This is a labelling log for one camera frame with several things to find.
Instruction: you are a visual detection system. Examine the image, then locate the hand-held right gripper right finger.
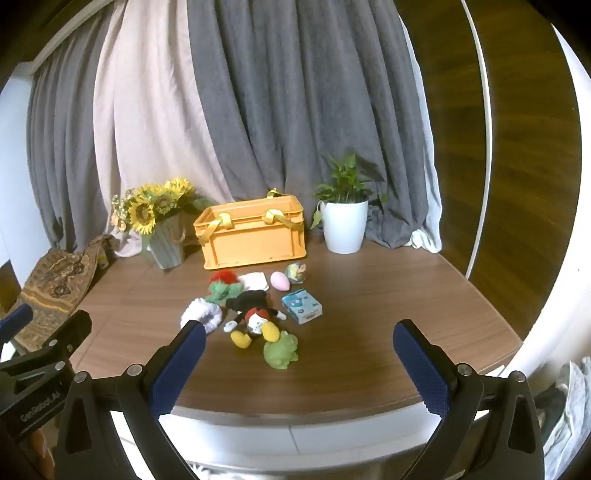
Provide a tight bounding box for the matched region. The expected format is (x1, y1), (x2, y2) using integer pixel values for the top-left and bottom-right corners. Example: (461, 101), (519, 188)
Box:
(392, 318), (546, 480)

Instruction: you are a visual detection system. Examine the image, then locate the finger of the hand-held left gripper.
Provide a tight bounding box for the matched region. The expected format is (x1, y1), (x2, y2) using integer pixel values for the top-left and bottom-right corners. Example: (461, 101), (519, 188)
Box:
(0, 305), (34, 346)
(0, 310), (92, 384)

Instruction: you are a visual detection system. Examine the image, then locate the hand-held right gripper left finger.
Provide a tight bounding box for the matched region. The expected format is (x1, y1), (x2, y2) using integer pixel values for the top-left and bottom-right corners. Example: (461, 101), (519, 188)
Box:
(54, 319), (208, 480)

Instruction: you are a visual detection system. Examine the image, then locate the black mouse plush toy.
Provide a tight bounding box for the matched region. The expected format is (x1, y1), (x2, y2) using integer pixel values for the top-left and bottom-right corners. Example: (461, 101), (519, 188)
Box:
(224, 290), (289, 349)

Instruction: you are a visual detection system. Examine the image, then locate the red and green plush toy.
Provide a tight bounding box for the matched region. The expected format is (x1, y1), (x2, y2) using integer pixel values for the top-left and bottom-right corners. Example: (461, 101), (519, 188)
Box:
(206, 271), (244, 305)

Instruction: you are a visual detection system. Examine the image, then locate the orange plastic crate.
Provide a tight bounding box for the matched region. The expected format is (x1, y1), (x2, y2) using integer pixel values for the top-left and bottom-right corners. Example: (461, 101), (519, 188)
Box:
(193, 188), (308, 271)

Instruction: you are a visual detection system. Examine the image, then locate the brown patterned cloth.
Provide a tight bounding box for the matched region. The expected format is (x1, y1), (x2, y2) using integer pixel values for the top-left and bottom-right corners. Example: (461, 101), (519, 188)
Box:
(14, 235), (114, 356)

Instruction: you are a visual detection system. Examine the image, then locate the green frog plush toy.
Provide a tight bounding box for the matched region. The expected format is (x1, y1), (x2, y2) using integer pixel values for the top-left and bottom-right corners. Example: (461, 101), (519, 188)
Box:
(263, 330), (300, 371)

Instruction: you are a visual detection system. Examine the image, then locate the pale green ribbed vase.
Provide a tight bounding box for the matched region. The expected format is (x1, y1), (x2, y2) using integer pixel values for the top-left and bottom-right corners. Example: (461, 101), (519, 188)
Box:
(148, 217), (186, 270)

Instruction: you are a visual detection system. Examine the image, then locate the blue tissue packet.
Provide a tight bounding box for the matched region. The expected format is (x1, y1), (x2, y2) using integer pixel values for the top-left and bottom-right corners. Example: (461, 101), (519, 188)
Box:
(281, 289), (323, 325)

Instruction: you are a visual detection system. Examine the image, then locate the sunflower bouquet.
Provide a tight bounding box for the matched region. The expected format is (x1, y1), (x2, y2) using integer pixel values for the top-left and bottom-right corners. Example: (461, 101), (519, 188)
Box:
(111, 178), (218, 237)

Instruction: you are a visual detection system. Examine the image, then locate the white and grey clothing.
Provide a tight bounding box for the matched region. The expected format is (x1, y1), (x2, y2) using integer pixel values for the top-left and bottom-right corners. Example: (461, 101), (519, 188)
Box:
(542, 355), (591, 468)

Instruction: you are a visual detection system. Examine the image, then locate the white plant pot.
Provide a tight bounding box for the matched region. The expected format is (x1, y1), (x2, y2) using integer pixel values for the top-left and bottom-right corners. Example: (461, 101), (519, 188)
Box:
(322, 199), (369, 254)

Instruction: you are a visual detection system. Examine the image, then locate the grey curtain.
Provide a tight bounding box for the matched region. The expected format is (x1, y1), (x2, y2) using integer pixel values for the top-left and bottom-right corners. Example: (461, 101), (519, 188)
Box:
(28, 60), (112, 252)
(187, 0), (439, 250)

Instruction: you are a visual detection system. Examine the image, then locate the green leafy plant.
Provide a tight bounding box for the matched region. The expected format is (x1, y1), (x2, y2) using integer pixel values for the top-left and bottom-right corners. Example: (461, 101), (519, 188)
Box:
(310, 153), (389, 230)

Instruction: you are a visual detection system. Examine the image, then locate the pale pink curtain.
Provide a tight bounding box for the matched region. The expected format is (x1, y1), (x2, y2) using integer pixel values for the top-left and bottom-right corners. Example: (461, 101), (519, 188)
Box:
(92, 0), (236, 258)

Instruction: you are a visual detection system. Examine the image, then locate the white trim strip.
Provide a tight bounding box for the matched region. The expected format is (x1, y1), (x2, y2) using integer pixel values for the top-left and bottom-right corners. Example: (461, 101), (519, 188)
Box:
(461, 0), (491, 280)

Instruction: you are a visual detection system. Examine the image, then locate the white fluffy plush ring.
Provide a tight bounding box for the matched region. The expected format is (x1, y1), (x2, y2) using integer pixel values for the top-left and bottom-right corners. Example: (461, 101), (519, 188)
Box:
(180, 298), (224, 334)

